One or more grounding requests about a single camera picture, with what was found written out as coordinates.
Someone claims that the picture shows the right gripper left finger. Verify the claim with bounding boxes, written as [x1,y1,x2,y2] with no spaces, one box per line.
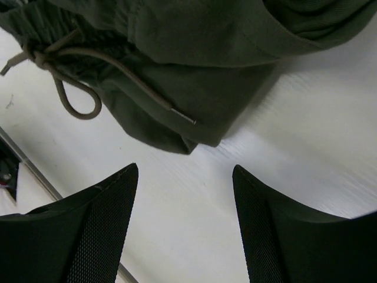
[1,164,138,282]

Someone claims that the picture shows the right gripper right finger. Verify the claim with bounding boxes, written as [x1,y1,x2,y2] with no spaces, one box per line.
[232,166,376,282]

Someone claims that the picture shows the olive green shorts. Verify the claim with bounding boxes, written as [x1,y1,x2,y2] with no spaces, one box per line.
[1,1,376,154]

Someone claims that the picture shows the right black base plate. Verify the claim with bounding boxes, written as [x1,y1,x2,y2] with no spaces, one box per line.
[0,138,21,202]

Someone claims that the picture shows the aluminium table edge rail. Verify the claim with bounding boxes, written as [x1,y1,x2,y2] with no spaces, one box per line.
[1,128,138,283]

